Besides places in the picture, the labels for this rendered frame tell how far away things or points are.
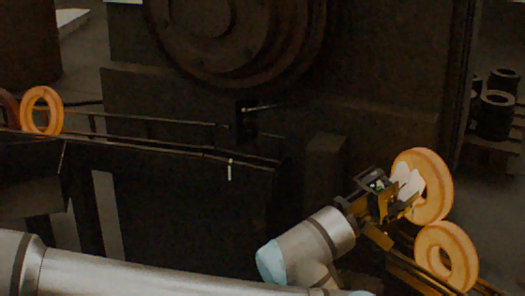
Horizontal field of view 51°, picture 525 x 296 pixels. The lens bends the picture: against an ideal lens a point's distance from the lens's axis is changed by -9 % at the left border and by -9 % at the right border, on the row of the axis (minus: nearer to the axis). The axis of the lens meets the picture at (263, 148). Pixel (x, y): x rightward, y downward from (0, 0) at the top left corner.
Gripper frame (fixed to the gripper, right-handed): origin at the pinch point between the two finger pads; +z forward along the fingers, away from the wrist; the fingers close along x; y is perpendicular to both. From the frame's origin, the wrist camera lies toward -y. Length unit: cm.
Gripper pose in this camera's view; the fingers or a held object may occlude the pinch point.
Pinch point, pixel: (422, 178)
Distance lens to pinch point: 118.0
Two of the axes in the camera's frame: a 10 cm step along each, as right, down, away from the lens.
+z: 8.2, -4.7, 3.1
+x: -5.1, -3.9, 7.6
